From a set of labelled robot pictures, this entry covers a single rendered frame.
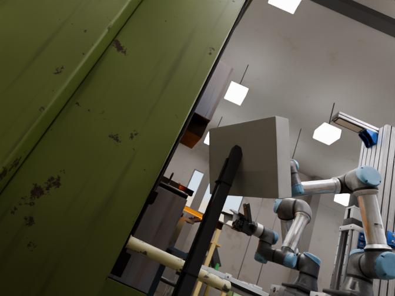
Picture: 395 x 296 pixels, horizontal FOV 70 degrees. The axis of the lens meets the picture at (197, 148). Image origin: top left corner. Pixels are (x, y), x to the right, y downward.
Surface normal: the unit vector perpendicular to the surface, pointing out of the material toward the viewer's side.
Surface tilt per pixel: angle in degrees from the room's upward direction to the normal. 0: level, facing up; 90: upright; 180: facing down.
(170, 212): 90
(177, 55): 90
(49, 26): 90
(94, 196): 90
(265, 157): 120
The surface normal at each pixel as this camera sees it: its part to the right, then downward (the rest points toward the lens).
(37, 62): 0.29, -0.30
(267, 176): -0.77, -0.06
